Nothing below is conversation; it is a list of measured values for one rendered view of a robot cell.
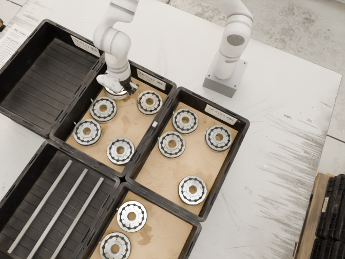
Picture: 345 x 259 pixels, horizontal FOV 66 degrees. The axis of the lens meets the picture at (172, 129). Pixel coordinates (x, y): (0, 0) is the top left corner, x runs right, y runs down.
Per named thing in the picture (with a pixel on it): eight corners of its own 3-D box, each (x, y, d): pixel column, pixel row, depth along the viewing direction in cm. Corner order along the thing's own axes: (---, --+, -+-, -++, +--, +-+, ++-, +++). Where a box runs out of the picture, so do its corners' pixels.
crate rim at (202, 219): (178, 87, 102) (178, 84, 100) (249, 123, 99) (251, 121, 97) (123, 180, 90) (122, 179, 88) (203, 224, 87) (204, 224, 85)
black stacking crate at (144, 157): (176, 98, 111) (178, 85, 100) (241, 131, 108) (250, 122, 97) (127, 183, 99) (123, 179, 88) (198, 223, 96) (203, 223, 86)
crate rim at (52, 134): (111, 53, 105) (110, 49, 103) (178, 87, 102) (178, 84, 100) (49, 139, 93) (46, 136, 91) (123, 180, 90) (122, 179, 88)
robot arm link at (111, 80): (95, 82, 90) (92, 73, 84) (114, 57, 93) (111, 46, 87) (119, 94, 89) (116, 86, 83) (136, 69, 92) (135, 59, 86)
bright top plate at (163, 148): (164, 127, 102) (164, 127, 101) (189, 137, 101) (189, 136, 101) (154, 151, 99) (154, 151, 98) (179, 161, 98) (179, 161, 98)
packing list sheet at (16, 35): (11, 22, 131) (11, 21, 130) (52, 40, 129) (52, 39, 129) (-32, 76, 121) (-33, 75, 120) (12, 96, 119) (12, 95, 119)
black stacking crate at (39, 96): (56, 36, 117) (45, 18, 106) (114, 66, 114) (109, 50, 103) (-5, 110, 105) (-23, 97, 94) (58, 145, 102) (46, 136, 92)
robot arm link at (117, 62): (137, 61, 87) (113, 50, 88) (134, 31, 72) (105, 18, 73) (127, 78, 85) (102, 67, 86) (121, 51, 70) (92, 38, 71)
